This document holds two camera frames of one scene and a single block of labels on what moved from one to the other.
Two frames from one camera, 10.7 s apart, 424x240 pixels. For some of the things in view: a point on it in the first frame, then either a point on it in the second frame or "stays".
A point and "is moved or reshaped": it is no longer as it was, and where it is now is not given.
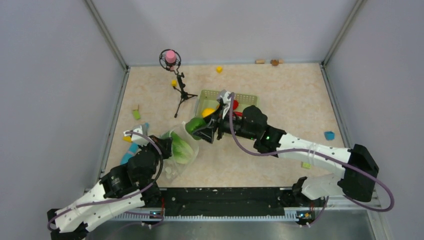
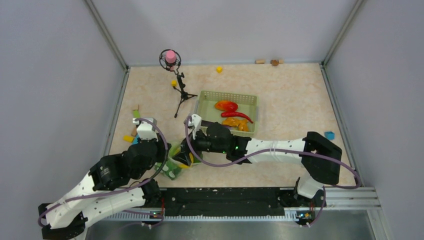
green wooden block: (136, 114) stays
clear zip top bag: (184, 151) is moved or reshaped
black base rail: (221, 201) stays
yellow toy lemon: (206, 111) -> (185, 166)
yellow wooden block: (127, 138) stays
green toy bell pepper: (193, 125) is moved or reshaped
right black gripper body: (223, 125) -> (202, 143)
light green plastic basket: (208, 99) stays
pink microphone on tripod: (170, 59) stays
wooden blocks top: (274, 62) stays
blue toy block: (329, 135) stays
